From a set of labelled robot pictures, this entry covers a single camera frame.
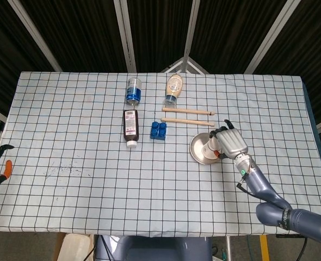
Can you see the metal table leg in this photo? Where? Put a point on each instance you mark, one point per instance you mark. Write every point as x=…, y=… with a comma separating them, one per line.
x=228, y=248

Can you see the round metal plate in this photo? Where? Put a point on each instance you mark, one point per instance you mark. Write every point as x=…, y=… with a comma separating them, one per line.
x=198, y=148

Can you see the beige plastic container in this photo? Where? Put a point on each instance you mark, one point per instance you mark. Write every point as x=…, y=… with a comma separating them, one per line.
x=74, y=248

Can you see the white paper cup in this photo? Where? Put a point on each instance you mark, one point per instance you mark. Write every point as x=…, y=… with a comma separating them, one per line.
x=210, y=149

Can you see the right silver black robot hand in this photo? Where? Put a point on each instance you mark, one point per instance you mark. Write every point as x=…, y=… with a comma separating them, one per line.
x=232, y=142

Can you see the blue toy building brick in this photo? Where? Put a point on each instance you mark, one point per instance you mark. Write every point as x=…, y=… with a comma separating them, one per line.
x=158, y=131

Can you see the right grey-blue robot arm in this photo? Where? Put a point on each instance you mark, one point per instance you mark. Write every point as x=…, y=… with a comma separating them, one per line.
x=264, y=187

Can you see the yellow post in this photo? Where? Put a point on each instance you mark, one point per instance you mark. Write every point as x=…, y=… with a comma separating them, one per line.
x=264, y=248

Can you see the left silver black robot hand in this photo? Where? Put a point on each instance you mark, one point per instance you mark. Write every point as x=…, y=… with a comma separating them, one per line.
x=8, y=168

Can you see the white triangular frame brace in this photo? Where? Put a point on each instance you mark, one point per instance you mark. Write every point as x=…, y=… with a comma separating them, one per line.
x=197, y=66

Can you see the grey-blue robot torso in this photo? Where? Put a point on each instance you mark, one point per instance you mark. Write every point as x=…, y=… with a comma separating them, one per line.
x=155, y=248

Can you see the clear bottle blue label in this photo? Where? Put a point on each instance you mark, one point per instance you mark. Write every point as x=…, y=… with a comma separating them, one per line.
x=133, y=92

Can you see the brown bottle white cap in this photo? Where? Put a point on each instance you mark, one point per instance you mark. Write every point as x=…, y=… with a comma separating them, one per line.
x=130, y=127

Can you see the wooden stick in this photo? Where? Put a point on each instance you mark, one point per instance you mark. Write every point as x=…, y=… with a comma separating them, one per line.
x=185, y=121
x=185, y=111

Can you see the light blue checkered tablecloth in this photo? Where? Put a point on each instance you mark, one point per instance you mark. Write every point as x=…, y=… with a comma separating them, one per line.
x=68, y=136

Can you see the beige squeeze sauce bottle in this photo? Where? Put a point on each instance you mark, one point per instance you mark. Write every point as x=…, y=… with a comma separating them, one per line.
x=174, y=87

